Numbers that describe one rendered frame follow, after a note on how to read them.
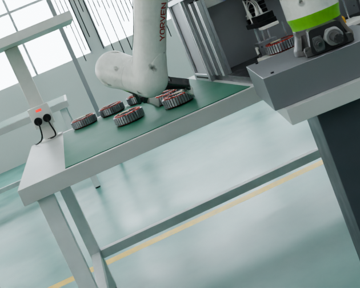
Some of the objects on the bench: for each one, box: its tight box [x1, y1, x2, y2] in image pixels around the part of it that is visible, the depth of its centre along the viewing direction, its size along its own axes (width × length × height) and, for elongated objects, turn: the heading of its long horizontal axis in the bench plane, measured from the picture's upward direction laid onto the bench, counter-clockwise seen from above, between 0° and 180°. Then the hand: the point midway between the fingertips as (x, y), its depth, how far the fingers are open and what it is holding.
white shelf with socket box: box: [0, 10, 73, 145], centre depth 261 cm, size 35×37×46 cm
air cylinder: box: [254, 36, 277, 58], centre depth 232 cm, size 5×8×6 cm
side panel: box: [167, 1, 217, 82], centre depth 252 cm, size 28×3×32 cm, turn 73°
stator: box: [162, 90, 195, 109], centre depth 217 cm, size 11×11×4 cm
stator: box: [113, 106, 145, 127], centre depth 225 cm, size 11×11×4 cm
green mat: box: [63, 79, 250, 169], centre depth 235 cm, size 94×61×1 cm, turn 73°
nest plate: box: [345, 14, 360, 26], centre depth 221 cm, size 15×15×1 cm
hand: (173, 96), depth 215 cm, fingers open, 13 cm apart
